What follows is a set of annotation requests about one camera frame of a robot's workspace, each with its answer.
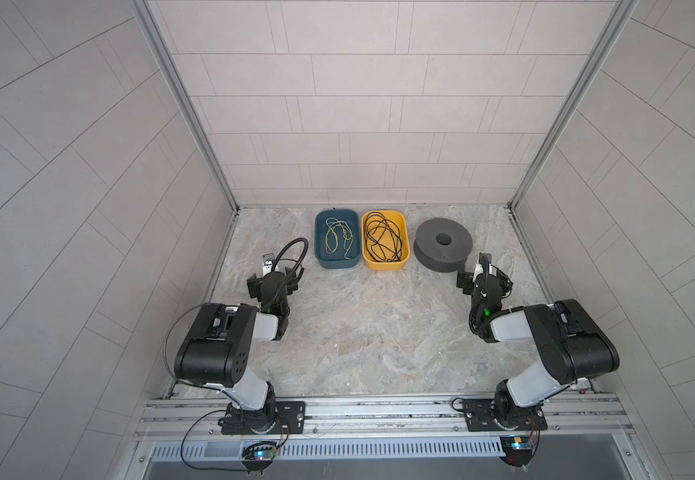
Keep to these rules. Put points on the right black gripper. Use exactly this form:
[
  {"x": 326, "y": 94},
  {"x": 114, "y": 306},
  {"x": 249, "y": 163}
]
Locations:
[{"x": 470, "y": 280}]

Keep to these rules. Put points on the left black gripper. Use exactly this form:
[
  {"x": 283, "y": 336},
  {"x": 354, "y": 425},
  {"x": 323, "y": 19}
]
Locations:
[{"x": 270, "y": 285}]

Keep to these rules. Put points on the dark grey cable spool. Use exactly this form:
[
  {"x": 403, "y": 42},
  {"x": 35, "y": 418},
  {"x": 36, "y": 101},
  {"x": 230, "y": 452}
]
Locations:
[{"x": 442, "y": 245}]

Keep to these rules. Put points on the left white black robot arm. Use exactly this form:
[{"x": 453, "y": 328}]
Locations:
[{"x": 216, "y": 352}]

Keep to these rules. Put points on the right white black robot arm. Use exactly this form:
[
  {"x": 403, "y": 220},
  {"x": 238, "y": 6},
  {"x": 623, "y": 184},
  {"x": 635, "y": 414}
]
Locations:
[{"x": 570, "y": 345}]

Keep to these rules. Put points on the teal plastic bin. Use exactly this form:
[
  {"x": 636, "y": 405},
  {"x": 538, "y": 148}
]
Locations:
[{"x": 338, "y": 239}]

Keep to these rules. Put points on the yellow plastic bin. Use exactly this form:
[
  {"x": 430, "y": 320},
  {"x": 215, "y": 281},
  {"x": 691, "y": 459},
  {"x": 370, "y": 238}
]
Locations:
[{"x": 386, "y": 245}]

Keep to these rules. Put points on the right circuit board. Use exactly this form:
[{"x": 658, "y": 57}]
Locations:
[{"x": 518, "y": 451}]

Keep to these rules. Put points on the circuit board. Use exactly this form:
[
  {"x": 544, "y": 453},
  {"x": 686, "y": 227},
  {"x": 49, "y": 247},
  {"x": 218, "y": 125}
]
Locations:
[
  {"x": 265, "y": 451},
  {"x": 518, "y": 451}
]

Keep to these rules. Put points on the left circuit board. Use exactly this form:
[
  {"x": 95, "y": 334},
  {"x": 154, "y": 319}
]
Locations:
[{"x": 265, "y": 451}]

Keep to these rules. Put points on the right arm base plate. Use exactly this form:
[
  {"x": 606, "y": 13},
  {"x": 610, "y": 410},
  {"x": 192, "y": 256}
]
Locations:
[{"x": 500, "y": 415}]

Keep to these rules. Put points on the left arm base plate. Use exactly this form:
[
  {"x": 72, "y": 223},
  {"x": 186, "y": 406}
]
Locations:
[{"x": 285, "y": 417}]

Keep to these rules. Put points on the aluminium mounting rail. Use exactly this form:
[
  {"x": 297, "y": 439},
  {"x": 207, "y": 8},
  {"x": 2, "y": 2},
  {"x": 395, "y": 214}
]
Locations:
[{"x": 389, "y": 416}]

